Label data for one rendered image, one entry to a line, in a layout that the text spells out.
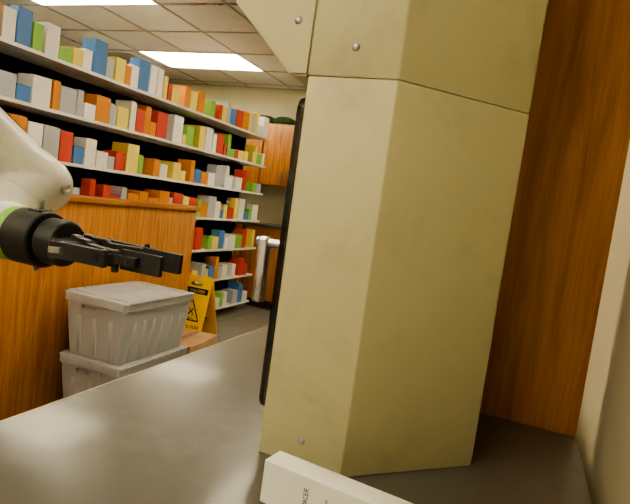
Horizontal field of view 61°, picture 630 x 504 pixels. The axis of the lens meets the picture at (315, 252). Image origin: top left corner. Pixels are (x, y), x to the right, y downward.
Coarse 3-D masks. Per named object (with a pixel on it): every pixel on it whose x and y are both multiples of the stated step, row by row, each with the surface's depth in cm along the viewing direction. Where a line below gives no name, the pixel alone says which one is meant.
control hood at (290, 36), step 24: (240, 0) 67; (264, 0) 66; (288, 0) 65; (312, 0) 64; (264, 24) 66; (288, 24) 65; (312, 24) 64; (288, 48) 65; (312, 48) 65; (288, 72) 66
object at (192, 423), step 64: (128, 384) 85; (192, 384) 89; (256, 384) 93; (0, 448) 61; (64, 448) 63; (128, 448) 65; (192, 448) 67; (256, 448) 69; (512, 448) 81; (576, 448) 84
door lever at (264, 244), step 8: (256, 240) 73; (264, 240) 72; (272, 240) 72; (264, 248) 72; (256, 256) 73; (264, 256) 72; (256, 264) 73; (264, 264) 73; (256, 272) 73; (264, 272) 73; (256, 280) 73; (264, 280) 73; (256, 288) 73; (264, 288) 73; (256, 296) 73; (264, 296) 74
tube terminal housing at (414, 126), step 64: (320, 0) 64; (384, 0) 61; (448, 0) 62; (512, 0) 65; (320, 64) 64; (384, 64) 61; (448, 64) 63; (512, 64) 67; (320, 128) 64; (384, 128) 61; (448, 128) 64; (512, 128) 68; (320, 192) 64; (384, 192) 62; (448, 192) 65; (512, 192) 69; (320, 256) 65; (384, 256) 63; (448, 256) 67; (320, 320) 65; (384, 320) 64; (448, 320) 68; (320, 384) 65; (384, 384) 65; (448, 384) 69; (320, 448) 65; (384, 448) 67; (448, 448) 71
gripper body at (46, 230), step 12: (36, 228) 84; (48, 228) 83; (60, 228) 84; (72, 228) 86; (36, 240) 83; (48, 240) 83; (60, 240) 82; (72, 240) 83; (36, 252) 84; (60, 264) 85
